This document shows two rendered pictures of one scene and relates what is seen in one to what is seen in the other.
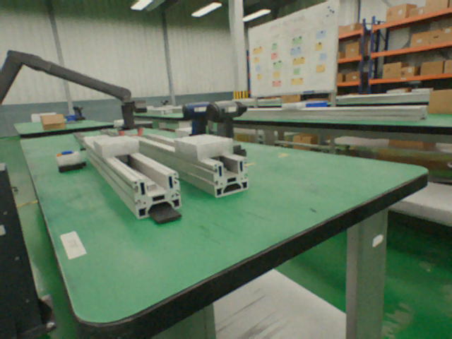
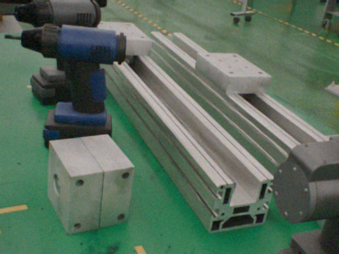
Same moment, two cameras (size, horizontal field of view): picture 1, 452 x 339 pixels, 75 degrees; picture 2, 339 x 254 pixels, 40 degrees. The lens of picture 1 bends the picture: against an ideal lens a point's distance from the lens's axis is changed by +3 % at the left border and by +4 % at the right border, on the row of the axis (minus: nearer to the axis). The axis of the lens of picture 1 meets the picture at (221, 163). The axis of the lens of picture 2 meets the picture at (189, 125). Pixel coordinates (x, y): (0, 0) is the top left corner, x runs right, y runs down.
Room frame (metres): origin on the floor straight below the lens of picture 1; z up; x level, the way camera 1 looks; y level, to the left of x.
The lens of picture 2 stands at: (1.96, 0.30, 1.20)
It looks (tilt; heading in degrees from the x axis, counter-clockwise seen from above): 25 degrees down; 182
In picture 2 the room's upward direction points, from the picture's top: 10 degrees clockwise
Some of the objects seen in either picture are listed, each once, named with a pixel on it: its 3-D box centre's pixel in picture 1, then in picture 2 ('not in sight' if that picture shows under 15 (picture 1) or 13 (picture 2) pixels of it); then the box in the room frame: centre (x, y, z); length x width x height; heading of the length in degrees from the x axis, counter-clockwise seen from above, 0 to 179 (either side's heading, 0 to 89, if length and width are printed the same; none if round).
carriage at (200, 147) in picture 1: (202, 150); (120, 43); (0.82, 0.05, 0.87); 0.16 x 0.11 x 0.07; 30
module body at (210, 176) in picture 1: (172, 155); (150, 98); (1.04, 0.18, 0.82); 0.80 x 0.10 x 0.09; 30
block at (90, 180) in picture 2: (186, 138); (96, 180); (1.39, 0.16, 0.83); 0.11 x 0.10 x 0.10; 127
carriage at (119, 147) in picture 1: (116, 150); (230, 77); (0.94, 0.34, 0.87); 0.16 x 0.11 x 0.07; 30
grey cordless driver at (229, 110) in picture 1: (232, 132); (51, 51); (1.04, -0.05, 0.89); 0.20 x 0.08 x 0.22; 132
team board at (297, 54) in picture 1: (288, 92); not in sight; (4.16, -1.01, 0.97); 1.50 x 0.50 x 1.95; 35
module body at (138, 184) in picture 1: (119, 164); (226, 97); (0.94, 0.34, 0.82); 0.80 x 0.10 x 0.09; 30
